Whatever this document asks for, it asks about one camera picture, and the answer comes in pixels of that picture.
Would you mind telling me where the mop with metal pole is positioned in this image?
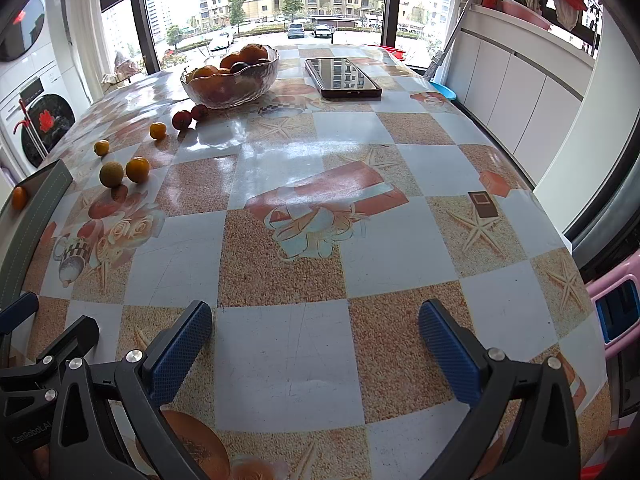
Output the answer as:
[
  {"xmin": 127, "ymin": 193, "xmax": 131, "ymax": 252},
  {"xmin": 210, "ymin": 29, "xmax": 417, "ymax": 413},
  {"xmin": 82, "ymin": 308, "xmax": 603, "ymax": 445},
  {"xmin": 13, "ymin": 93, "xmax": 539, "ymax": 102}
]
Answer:
[{"xmin": 425, "ymin": 0, "xmax": 481, "ymax": 81}]

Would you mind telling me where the white low cabinet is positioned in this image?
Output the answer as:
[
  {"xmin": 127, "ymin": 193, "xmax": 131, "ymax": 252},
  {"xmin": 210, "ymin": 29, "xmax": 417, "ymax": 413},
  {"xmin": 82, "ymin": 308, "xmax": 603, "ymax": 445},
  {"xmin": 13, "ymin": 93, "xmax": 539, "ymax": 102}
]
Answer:
[{"xmin": 445, "ymin": 5, "xmax": 596, "ymax": 186}]

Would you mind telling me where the green-yellow round fruit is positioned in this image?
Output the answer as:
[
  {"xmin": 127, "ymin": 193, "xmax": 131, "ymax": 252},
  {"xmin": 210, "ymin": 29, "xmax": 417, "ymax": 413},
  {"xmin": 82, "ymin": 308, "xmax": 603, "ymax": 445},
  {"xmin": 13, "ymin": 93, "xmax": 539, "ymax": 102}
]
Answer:
[{"xmin": 99, "ymin": 161, "xmax": 124, "ymax": 188}]

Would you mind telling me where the white front-load washing machine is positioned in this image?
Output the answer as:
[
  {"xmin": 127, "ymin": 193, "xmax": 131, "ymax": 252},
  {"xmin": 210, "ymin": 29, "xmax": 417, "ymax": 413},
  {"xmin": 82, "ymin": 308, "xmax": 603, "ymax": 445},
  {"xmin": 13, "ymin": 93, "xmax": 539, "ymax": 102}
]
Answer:
[{"xmin": 0, "ymin": 67, "xmax": 81, "ymax": 171}]

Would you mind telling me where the red and white hanging garment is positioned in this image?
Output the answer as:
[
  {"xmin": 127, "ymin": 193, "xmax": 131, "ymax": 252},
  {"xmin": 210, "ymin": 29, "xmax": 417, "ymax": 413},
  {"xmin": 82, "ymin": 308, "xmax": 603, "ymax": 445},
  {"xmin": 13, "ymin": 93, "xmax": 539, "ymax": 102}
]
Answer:
[{"xmin": 550, "ymin": 0, "xmax": 588, "ymax": 31}]

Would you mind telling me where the clear glass fruit bowl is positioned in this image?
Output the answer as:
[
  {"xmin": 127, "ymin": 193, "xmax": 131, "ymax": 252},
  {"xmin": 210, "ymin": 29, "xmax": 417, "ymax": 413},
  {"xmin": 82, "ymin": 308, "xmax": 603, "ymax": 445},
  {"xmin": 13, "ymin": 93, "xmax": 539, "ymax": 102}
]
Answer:
[{"xmin": 180, "ymin": 44, "xmax": 280, "ymax": 110}]

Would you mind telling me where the white stacked dryer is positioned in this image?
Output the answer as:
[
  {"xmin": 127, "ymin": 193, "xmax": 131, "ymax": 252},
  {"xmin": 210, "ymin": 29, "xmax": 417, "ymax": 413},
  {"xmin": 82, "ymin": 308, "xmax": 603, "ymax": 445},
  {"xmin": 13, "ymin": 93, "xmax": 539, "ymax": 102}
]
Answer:
[{"xmin": 0, "ymin": 0, "xmax": 68, "ymax": 81}]

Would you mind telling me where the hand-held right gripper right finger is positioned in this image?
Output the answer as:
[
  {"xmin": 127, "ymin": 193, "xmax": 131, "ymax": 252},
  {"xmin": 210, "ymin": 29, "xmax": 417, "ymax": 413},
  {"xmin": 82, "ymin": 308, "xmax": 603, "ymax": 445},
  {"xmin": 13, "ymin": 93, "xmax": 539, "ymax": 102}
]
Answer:
[{"xmin": 419, "ymin": 299, "xmax": 582, "ymax": 480}]

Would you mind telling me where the cluttered metal stand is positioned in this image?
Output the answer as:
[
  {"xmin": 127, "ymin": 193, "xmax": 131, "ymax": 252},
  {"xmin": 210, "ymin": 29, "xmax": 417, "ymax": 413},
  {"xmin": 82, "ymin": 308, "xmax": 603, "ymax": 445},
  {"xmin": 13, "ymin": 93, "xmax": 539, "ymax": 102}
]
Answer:
[{"xmin": 102, "ymin": 50, "xmax": 146, "ymax": 86}]

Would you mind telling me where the smartphone in dark red case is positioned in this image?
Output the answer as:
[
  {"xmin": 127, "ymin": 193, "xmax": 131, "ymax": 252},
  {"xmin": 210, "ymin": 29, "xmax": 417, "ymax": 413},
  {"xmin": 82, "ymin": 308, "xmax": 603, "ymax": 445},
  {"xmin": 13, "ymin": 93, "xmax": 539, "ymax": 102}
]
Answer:
[{"xmin": 304, "ymin": 57, "xmax": 383, "ymax": 100}]

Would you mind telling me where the red plastic bin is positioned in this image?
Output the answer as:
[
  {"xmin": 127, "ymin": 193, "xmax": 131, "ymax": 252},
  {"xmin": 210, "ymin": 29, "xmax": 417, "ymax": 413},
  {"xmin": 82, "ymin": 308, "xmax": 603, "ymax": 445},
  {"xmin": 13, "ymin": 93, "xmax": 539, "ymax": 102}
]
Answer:
[{"xmin": 367, "ymin": 45, "xmax": 406, "ymax": 61}]

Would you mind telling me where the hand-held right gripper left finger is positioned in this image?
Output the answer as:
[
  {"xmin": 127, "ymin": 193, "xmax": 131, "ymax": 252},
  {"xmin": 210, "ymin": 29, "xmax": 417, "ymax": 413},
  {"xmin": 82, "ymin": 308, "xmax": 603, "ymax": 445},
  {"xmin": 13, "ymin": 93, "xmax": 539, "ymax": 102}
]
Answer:
[{"xmin": 49, "ymin": 301, "xmax": 213, "ymax": 480}]

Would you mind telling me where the grey shallow tray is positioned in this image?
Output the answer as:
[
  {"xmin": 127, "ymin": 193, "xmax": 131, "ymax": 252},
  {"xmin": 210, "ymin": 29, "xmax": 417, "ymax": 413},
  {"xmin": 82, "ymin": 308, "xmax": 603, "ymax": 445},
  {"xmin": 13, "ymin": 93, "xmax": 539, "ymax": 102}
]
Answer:
[{"xmin": 0, "ymin": 159, "xmax": 74, "ymax": 356}]

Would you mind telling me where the pink plastic basin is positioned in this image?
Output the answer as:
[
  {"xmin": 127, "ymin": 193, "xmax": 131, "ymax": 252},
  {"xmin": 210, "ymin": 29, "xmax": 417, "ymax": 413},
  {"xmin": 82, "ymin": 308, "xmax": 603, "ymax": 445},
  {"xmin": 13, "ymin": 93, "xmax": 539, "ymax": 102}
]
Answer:
[{"xmin": 500, "ymin": 0, "xmax": 553, "ymax": 31}]

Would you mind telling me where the pink plastic chair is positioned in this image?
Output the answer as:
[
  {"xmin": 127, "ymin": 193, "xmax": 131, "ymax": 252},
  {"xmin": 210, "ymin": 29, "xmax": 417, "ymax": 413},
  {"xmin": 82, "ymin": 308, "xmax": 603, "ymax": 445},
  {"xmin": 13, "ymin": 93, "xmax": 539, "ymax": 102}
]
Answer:
[{"xmin": 585, "ymin": 255, "xmax": 640, "ymax": 356}]

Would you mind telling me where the large orange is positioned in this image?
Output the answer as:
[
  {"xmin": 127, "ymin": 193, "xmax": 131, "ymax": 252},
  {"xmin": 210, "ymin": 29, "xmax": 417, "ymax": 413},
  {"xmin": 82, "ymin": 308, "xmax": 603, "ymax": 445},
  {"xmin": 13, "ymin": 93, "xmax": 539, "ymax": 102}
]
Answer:
[{"xmin": 125, "ymin": 157, "xmax": 151, "ymax": 184}]

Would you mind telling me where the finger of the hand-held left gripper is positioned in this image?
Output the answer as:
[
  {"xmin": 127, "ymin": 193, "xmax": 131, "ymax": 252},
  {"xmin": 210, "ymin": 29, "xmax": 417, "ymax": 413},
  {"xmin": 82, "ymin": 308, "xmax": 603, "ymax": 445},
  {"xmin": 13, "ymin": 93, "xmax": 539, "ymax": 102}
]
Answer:
[
  {"xmin": 0, "ymin": 291, "xmax": 40, "ymax": 335},
  {"xmin": 0, "ymin": 316, "xmax": 101, "ymax": 403}
]

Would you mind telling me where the white curtain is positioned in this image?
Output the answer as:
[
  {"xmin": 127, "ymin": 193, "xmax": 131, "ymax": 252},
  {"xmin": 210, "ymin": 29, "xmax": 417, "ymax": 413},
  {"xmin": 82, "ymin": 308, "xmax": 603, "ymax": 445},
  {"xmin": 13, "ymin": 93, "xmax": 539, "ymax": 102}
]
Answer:
[{"xmin": 62, "ymin": 0, "xmax": 108, "ymax": 101}]

